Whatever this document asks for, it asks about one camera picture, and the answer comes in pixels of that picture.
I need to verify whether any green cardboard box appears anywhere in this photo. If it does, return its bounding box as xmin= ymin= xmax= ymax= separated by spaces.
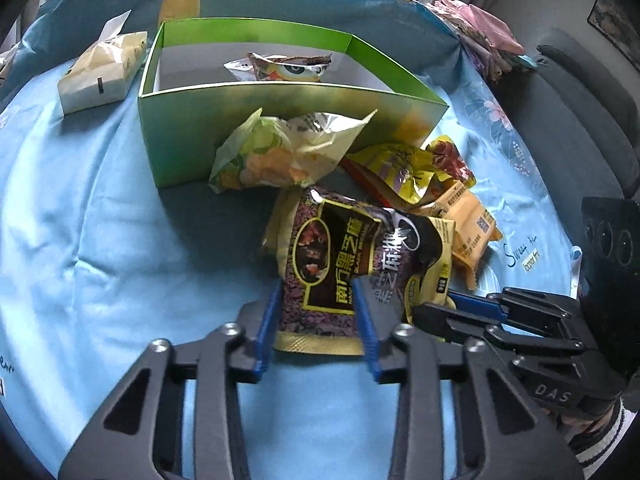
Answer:
xmin=137 ymin=17 xmax=449 ymax=189

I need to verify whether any light blue floral bedsheet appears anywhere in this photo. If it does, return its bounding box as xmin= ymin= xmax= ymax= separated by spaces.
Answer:
xmin=0 ymin=0 xmax=587 ymax=480

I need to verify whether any grey sofa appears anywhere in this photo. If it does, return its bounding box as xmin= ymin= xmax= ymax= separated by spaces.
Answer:
xmin=487 ymin=25 xmax=640 ymax=201

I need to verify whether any person's right hand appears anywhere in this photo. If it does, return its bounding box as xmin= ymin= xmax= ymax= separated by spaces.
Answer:
xmin=555 ymin=407 xmax=618 ymax=438

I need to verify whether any framed wall picture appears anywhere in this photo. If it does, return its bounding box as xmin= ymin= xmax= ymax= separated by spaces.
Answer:
xmin=586 ymin=0 xmax=640 ymax=72

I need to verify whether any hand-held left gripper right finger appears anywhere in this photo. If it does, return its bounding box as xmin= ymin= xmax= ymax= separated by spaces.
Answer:
xmin=354 ymin=280 xmax=586 ymax=480

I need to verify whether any orange owl snack packet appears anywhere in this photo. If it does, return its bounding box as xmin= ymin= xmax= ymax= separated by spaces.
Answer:
xmin=223 ymin=52 xmax=333 ymax=83

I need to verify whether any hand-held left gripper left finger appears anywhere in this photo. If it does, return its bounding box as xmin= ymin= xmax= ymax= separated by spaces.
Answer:
xmin=57 ymin=280 xmax=282 ymax=480

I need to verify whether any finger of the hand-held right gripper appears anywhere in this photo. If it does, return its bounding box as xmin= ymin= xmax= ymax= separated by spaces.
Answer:
xmin=412 ymin=301 xmax=547 ymax=362
xmin=449 ymin=286 xmax=582 ymax=334

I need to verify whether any yellow chicken feet packet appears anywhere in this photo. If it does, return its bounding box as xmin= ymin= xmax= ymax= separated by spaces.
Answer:
xmin=345 ymin=135 xmax=476 ymax=206

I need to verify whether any cream tissue pack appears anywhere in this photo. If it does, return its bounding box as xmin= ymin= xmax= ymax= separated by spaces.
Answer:
xmin=57 ymin=10 xmax=149 ymax=117

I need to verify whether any purple black sesame packet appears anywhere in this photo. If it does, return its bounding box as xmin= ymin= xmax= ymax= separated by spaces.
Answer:
xmin=263 ymin=186 xmax=383 ymax=357

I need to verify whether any green white chips packet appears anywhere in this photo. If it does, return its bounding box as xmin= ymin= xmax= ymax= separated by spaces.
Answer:
xmin=208 ymin=107 xmax=379 ymax=195

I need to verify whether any black white-swirl sesame packet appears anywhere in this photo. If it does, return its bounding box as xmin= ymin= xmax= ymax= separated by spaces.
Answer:
xmin=367 ymin=207 xmax=457 ymax=323

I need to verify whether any person's right forearm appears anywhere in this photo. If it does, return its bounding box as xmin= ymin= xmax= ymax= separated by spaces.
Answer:
xmin=567 ymin=396 xmax=640 ymax=480

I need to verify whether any pink cloth pile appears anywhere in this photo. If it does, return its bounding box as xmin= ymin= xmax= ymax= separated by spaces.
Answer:
xmin=425 ymin=0 xmax=538 ymax=83

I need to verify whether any red snack packet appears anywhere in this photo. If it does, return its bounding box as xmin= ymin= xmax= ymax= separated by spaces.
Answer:
xmin=340 ymin=157 xmax=401 ymax=211

